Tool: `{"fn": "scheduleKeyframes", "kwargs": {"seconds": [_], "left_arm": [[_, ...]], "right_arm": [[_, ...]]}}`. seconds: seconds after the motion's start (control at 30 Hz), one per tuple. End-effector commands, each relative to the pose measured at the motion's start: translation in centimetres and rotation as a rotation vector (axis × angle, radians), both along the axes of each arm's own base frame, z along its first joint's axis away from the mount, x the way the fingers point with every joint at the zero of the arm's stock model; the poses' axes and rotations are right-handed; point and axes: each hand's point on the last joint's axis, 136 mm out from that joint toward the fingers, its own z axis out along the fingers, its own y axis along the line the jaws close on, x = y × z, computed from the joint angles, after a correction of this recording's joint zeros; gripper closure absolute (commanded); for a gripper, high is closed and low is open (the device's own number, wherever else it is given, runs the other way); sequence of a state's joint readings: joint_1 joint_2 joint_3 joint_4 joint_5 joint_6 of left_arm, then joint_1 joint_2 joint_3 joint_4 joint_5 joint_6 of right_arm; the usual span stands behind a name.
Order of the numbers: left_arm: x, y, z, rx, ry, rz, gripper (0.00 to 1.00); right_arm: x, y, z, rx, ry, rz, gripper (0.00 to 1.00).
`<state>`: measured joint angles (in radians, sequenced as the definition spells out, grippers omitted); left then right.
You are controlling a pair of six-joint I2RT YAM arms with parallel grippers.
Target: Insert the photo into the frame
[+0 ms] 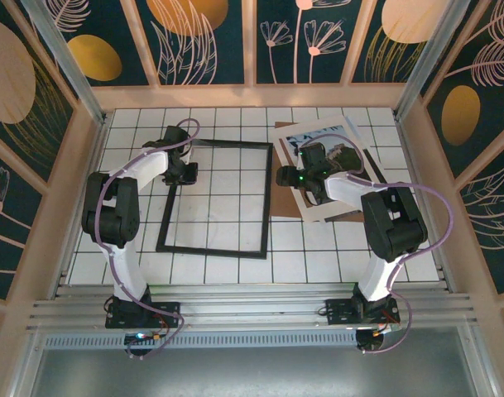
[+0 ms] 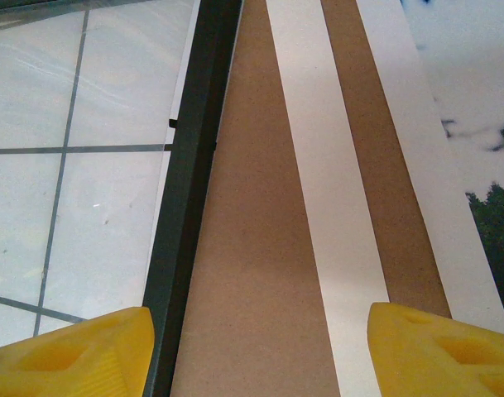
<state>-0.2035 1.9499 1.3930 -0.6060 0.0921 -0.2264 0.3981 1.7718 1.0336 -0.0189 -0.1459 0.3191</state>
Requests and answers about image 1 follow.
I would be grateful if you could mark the white mat board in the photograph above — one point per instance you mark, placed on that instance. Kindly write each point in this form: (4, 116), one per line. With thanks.
(332, 211)

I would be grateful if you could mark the brown backing board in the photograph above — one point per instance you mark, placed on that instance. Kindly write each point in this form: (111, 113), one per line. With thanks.
(282, 202)

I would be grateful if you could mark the landscape photo print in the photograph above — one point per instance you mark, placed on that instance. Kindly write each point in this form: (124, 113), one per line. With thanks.
(295, 144)

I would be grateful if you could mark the black picture frame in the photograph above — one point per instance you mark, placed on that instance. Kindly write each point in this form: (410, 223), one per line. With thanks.
(212, 252)

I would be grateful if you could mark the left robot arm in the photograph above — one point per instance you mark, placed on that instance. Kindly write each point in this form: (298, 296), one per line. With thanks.
(123, 264)

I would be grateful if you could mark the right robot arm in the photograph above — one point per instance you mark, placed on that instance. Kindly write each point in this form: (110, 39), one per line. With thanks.
(377, 277)

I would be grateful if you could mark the small circuit board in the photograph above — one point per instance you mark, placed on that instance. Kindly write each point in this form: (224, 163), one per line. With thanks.
(377, 333)
(142, 336)

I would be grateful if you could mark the grey metal panel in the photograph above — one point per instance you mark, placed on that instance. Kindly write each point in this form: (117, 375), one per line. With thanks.
(251, 376)

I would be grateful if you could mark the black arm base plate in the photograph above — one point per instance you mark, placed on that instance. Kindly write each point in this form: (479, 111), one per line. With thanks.
(338, 314)
(169, 314)

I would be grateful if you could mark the aluminium rail beam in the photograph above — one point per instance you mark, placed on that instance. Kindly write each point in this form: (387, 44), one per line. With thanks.
(251, 306)

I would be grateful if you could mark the aluminium corner post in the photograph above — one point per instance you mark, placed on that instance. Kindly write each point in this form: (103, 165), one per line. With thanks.
(433, 54)
(62, 54)

